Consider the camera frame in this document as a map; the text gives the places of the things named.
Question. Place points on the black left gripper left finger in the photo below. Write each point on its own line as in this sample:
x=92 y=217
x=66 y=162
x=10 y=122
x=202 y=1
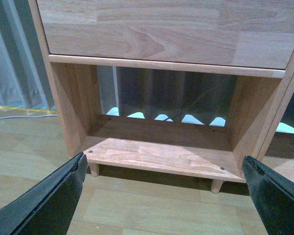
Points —
x=48 y=207

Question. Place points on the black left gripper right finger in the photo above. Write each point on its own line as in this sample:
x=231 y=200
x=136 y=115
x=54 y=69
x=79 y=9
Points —
x=272 y=195

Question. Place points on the right wooden shelf unit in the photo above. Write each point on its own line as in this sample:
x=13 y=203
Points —
x=280 y=153

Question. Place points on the wooden shelf unit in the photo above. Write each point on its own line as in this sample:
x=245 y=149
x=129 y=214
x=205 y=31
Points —
x=280 y=153
x=187 y=87

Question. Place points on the left wooden shelf unit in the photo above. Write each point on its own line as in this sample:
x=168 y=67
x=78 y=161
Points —
x=187 y=87

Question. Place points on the yellow floor tape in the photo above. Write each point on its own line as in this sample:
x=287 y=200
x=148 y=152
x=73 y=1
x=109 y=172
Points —
x=24 y=109

